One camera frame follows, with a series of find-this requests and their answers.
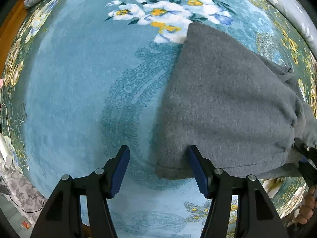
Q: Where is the dark grey sweatshirt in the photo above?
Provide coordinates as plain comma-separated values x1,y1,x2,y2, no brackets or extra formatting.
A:
155,22,316,180

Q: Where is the person's right hand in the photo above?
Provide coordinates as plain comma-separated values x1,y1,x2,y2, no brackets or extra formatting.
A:
294,186,316,225

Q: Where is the grey floral sheet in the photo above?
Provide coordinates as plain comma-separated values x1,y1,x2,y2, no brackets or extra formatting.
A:
1,168,47,225

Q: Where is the blue floral plush blanket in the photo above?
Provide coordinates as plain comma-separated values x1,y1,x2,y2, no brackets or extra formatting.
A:
1,0,316,237

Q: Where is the wooden headboard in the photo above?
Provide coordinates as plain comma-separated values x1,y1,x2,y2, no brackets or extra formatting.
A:
0,0,27,74

